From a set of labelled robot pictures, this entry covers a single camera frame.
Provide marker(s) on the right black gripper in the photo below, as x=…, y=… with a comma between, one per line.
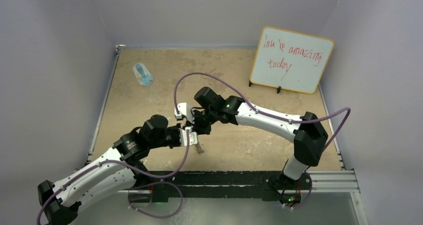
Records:
x=197, y=127

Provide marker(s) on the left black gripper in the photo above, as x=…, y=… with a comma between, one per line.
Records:
x=177, y=143

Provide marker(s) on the metal disc with keyrings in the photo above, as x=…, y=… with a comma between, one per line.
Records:
x=199, y=148

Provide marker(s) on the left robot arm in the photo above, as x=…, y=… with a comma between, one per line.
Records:
x=61, y=207

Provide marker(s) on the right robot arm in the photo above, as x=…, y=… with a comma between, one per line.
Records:
x=307, y=152

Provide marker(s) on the black base beam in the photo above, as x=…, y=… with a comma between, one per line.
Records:
x=269, y=186

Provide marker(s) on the blue white blister package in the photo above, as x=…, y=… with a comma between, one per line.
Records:
x=142, y=74

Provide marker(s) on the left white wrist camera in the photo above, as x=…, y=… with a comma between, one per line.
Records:
x=188, y=136

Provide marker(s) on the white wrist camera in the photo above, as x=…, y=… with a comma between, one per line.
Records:
x=183, y=111
x=188, y=136

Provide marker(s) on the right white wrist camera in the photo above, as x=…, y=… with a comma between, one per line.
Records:
x=183, y=111

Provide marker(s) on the whiteboard with yellow frame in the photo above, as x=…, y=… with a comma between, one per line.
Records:
x=290, y=60

